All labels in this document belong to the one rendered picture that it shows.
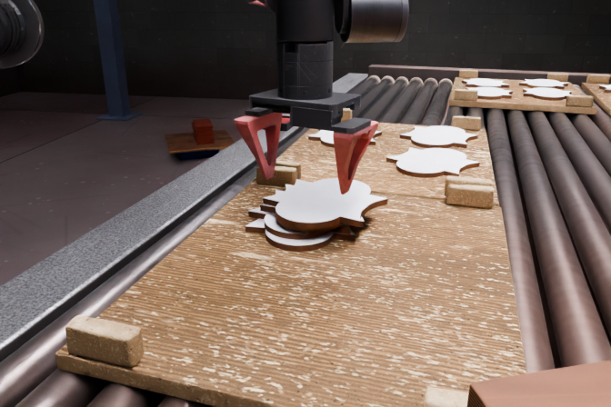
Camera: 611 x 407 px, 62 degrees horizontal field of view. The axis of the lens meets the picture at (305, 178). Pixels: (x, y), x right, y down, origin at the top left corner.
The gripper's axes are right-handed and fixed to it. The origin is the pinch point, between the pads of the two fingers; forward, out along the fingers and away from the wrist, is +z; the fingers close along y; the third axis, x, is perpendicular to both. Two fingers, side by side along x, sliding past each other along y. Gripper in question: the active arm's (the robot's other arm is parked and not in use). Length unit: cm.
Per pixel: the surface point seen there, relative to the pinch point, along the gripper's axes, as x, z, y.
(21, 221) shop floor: -101, 97, 243
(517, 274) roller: -6.4, 8.9, -22.1
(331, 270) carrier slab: 5.2, 7.3, -6.0
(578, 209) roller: -29.6, 9.0, -26.5
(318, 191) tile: -5.8, 3.7, 1.5
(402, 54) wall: -508, 37, 172
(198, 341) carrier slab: 20.4, 7.4, -1.9
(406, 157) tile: -32.1, 6.0, -0.6
